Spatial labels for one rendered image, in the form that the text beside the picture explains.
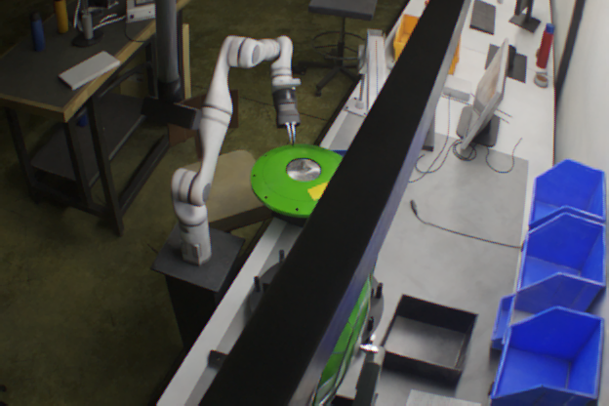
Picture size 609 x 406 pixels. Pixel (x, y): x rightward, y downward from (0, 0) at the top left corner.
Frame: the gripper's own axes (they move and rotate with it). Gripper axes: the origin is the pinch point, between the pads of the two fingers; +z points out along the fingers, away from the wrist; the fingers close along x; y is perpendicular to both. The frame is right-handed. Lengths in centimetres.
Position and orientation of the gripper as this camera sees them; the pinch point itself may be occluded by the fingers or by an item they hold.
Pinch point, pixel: (293, 142)
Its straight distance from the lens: 190.5
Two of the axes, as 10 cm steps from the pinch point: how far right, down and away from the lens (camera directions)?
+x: -9.7, 1.1, -2.1
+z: 1.6, 9.6, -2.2
